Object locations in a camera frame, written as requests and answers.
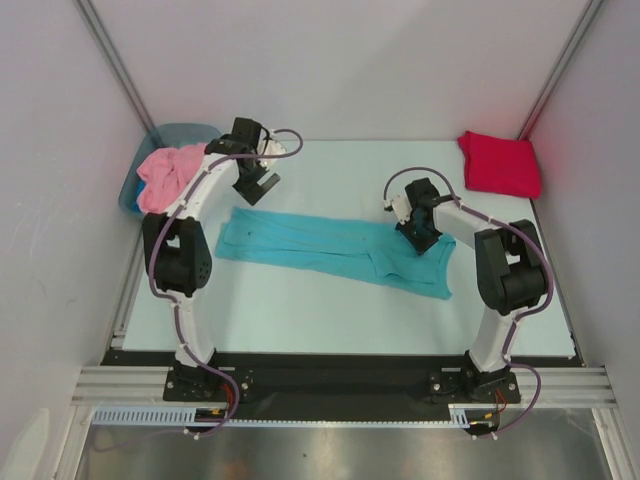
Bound left aluminium corner post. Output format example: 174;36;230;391
73;0;156;132

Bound grey-blue plastic basket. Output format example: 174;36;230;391
118;123;222;221

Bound folded red t-shirt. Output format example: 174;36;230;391
457;131;542;199

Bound blue t-shirt in basket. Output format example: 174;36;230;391
135;180;146;198

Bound teal t-shirt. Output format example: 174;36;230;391
215;208;456;300

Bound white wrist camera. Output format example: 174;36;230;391
257;134;286;164
383;194;412;225

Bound aluminium corner post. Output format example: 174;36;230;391
73;0;156;132
517;0;608;140

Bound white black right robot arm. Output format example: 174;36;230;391
384;178;553;403

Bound white slotted cable duct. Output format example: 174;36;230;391
92;406;470;429

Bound right aluminium corner post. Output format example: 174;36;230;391
517;0;608;140

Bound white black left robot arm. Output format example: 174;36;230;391
143;117;286;402

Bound pink t-shirt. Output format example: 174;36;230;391
137;143;206;214

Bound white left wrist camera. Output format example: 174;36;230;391
257;134;286;164

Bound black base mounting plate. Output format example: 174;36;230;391
99;349;585;405

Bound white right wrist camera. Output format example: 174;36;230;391
383;194;412;225

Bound aluminium front rail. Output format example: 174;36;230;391
71;366;617;408

